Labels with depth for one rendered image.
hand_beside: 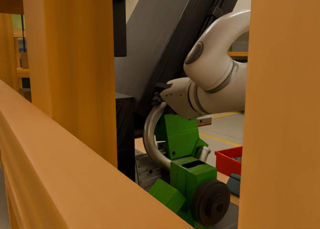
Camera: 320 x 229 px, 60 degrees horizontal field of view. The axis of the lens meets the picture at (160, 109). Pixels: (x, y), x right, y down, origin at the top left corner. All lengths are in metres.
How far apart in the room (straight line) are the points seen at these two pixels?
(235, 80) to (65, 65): 0.28
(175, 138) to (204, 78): 0.33
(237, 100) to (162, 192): 0.20
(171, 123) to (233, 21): 0.38
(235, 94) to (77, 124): 0.27
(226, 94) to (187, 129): 0.33
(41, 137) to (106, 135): 0.14
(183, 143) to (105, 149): 0.42
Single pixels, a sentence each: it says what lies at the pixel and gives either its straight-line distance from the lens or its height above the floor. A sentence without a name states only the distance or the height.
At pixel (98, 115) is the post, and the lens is 0.39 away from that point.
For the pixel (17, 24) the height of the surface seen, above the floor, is 1.74.
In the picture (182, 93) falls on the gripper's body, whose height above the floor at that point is 1.27.
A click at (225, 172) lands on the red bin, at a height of 0.85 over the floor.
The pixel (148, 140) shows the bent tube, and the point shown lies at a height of 1.14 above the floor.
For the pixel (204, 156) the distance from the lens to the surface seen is 0.80.
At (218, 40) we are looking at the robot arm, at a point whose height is 1.38.
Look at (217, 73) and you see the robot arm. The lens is 0.48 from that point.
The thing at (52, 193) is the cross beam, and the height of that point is 1.27.
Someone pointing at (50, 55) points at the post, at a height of 1.35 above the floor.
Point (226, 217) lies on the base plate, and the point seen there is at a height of 0.90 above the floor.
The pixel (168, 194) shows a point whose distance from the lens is 0.45.
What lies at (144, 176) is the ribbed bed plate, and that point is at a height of 1.04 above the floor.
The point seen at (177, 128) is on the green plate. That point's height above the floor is 1.15.
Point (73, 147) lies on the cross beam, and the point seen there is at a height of 1.27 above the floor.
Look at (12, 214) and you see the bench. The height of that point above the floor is 0.62.
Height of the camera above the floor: 1.35
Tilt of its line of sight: 11 degrees down
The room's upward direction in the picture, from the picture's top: straight up
